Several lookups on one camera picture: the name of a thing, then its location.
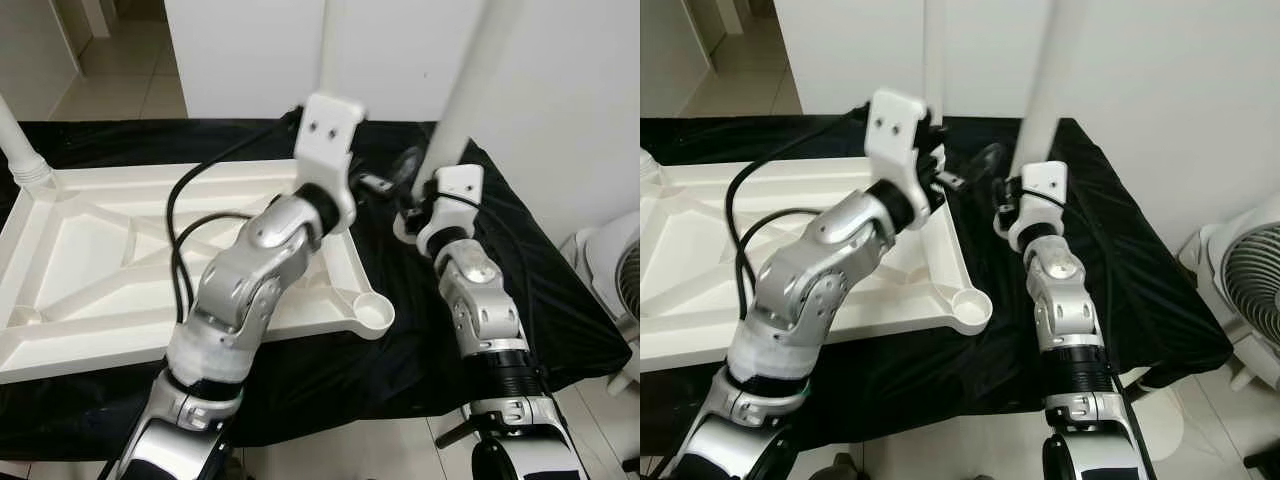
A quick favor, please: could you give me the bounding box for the black tablecloth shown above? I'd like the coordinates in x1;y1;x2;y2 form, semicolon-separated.
0;118;633;463
640;115;1235;456

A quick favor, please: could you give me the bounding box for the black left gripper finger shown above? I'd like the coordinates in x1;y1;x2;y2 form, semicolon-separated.
388;147;427;193
962;142;1007;187

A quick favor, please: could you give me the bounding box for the white round floor base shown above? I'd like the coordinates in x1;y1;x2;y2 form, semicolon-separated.
1125;385;1187;453

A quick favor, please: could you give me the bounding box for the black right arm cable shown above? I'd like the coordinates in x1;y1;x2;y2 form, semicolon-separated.
1020;185;1123;401
430;190;547;401

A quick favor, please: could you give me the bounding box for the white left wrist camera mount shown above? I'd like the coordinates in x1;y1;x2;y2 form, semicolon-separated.
293;93;367;237
868;88;933;229

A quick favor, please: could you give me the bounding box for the white plastic table top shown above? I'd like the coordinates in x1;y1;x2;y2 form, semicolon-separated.
0;158;397;387
640;155;994;373

